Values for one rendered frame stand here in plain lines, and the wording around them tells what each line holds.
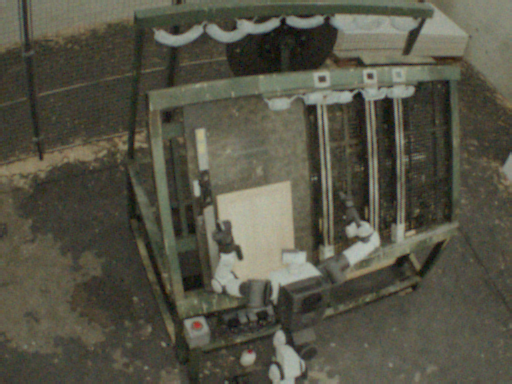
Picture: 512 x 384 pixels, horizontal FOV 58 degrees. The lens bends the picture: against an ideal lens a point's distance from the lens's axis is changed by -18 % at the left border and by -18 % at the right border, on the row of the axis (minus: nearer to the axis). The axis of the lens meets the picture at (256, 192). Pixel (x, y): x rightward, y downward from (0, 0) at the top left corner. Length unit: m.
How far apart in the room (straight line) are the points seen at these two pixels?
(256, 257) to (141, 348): 1.27
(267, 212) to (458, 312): 2.32
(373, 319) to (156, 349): 1.76
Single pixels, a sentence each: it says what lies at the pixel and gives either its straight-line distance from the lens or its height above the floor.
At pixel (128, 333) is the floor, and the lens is 4.04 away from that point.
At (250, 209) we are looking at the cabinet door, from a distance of 3.11.
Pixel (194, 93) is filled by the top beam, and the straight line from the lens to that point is 2.80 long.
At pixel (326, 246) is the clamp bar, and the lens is 3.35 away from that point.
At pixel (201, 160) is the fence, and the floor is 1.56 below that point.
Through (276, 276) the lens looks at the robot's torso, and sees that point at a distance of 2.77.
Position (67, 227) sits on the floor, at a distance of 4.67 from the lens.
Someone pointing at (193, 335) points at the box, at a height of 0.93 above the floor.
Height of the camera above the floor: 3.60
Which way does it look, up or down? 47 degrees down
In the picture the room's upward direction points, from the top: 11 degrees clockwise
